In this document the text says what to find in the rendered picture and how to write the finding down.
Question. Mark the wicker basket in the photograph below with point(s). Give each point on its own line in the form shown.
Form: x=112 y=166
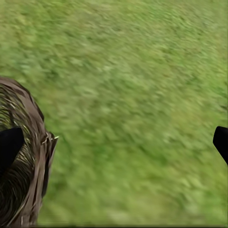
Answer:
x=35 y=158

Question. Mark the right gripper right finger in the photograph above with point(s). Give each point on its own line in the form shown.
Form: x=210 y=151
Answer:
x=220 y=141

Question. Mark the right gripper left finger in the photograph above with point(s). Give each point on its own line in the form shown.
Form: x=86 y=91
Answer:
x=11 y=142

